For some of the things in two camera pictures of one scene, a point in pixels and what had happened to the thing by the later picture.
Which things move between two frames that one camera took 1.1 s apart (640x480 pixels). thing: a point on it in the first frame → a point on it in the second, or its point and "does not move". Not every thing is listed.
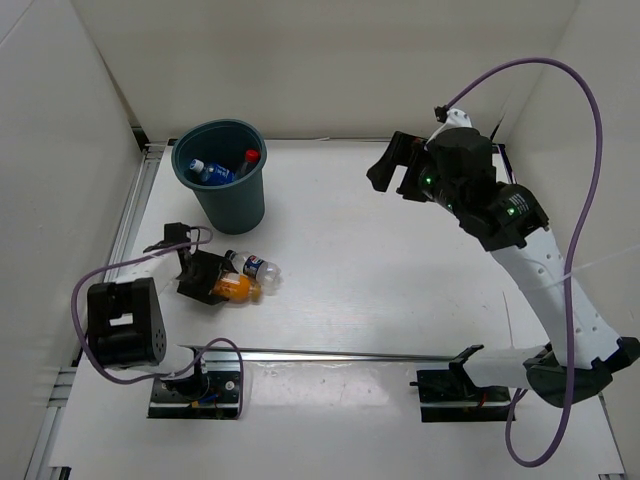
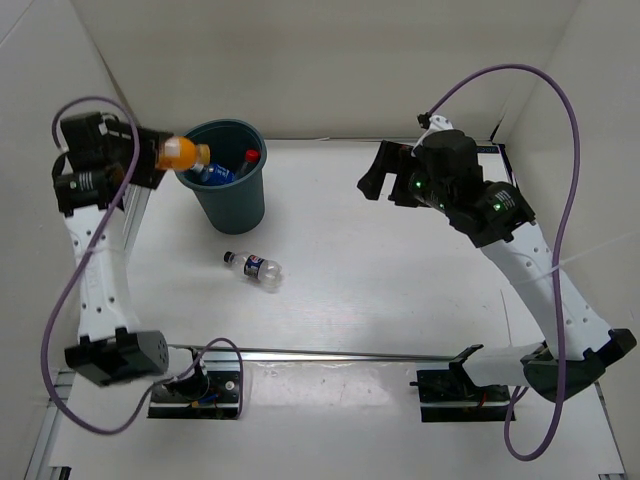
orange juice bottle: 236,287 → 181,154
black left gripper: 215,265 → 149,140
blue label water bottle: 214,174 does not move
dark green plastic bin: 237,207 does not move
